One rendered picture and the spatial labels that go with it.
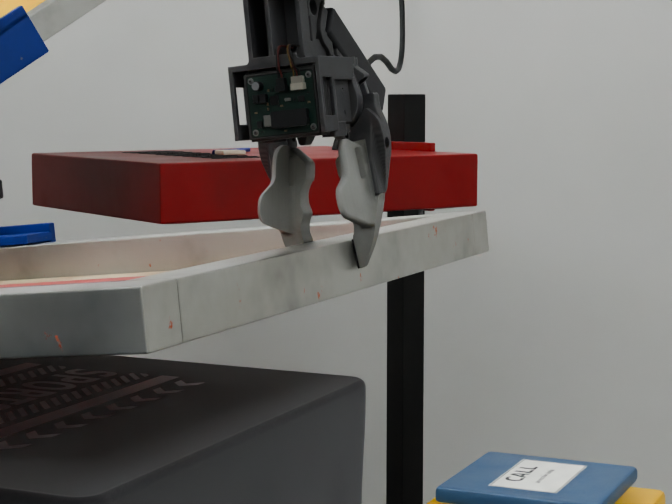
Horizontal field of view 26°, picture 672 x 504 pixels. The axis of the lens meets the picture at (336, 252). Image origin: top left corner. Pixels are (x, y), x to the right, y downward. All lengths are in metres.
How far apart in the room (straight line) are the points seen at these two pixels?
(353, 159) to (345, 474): 0.35
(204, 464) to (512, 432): 2.18
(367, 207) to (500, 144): 2.09
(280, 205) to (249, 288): 0.16
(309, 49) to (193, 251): 0.44
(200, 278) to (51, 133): 2.80
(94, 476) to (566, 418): 2.23
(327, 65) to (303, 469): 0.36
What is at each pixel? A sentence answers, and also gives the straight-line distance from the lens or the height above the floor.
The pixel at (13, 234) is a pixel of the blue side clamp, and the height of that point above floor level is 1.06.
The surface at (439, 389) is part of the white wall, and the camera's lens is 3.23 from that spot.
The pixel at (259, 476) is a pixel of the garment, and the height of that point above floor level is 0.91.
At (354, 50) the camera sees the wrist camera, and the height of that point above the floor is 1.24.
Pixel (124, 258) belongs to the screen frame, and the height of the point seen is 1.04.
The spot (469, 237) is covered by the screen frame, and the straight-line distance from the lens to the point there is 1.29.
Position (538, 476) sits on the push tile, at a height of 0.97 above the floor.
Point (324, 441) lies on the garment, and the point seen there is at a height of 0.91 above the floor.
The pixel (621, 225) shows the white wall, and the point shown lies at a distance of 3.06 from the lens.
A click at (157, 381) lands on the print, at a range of 1.31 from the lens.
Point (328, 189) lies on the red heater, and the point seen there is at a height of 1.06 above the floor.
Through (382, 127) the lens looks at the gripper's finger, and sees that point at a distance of 1.04.
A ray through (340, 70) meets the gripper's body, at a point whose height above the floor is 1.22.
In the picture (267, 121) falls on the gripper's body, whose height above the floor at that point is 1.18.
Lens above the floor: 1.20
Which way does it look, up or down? 6 degrees down
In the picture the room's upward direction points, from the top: straight up
